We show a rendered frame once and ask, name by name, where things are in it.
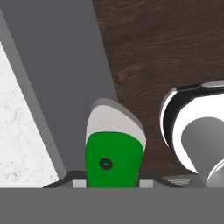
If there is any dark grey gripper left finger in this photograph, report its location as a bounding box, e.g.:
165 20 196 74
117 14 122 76
42 170 88 189

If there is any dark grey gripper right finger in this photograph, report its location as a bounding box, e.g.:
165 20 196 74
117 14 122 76
138 170 179 189

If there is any green-handled knife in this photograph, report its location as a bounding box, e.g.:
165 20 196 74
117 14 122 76
84 97 148 189

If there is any white and black round object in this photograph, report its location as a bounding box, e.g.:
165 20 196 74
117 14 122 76
159 80 224 189

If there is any dark grey cupboard front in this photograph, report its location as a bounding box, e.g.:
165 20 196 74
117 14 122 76
0 0 119 181

